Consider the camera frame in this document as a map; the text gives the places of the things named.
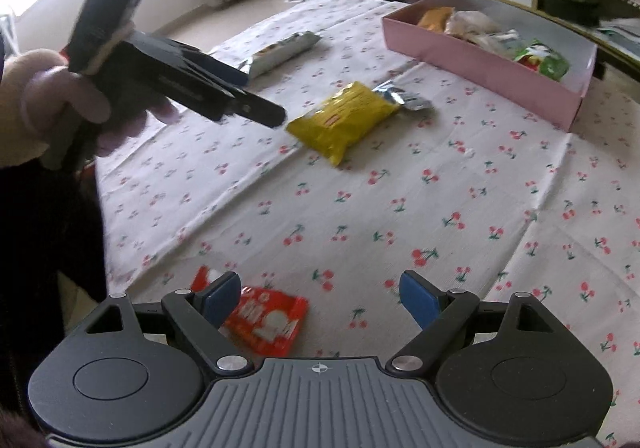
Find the red snack packet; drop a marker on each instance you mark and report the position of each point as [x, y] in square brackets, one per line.
[270, 323]

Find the long silver snack packet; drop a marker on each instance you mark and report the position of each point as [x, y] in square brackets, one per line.
[282, 51]

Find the white snack packet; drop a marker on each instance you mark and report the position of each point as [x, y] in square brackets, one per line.
[502, 41]

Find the silver blue snack packet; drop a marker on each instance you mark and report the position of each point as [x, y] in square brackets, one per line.
[407, 97]

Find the beige crinkled snack packet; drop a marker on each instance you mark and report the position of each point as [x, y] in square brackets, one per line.
[472, 22]

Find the orange snack packet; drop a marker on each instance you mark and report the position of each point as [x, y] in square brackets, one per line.
[434, 20]

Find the cherry print tablecloth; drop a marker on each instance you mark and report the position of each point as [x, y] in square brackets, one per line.
[375, 208]

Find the stack of papers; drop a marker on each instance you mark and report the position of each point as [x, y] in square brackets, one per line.
[620, 31]

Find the green snack packet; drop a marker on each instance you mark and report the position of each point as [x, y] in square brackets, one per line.
[547, 62]

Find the yellow snack packet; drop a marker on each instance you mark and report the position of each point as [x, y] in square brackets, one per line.
[340, 122]

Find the pink cardboard box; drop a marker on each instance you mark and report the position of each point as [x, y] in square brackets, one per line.
[475, 72]

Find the person's left forearm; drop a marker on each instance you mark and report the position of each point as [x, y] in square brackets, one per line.
[45, 238]

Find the person's left hand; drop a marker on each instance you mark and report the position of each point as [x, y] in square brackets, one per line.
[85, 102]

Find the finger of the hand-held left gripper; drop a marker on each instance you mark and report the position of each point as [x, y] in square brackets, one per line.
[260, 110]
[227, 75]

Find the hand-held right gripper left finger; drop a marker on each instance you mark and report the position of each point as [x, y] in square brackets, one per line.
[222, 300]

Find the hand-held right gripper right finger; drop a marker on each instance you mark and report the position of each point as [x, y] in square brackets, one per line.
[417, 303]

